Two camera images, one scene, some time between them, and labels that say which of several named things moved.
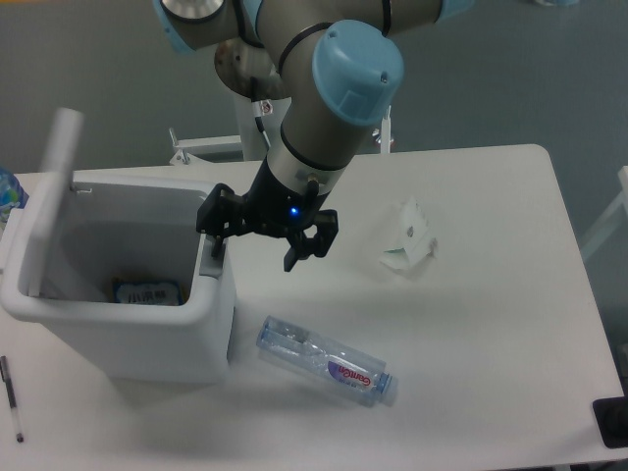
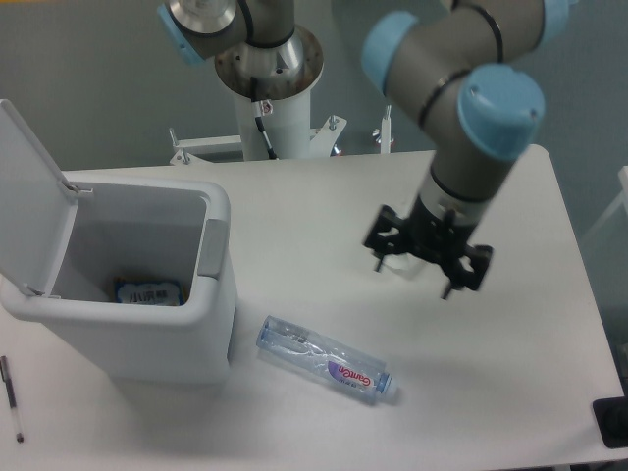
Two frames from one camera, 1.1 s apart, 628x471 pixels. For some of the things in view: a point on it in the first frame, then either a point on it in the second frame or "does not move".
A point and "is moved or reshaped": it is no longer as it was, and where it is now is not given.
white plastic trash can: x=117 y=266 is moved or reshaped
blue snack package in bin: x=164 y=292 does not move
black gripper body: x=270 y=207 -> x=442 y=239
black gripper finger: x=327 y=224 -> x=480 y=256
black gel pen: x=6 y=374 does not move
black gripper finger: x=224 y=213 -> x=388 y=235
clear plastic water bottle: x=327 y=361 does not move
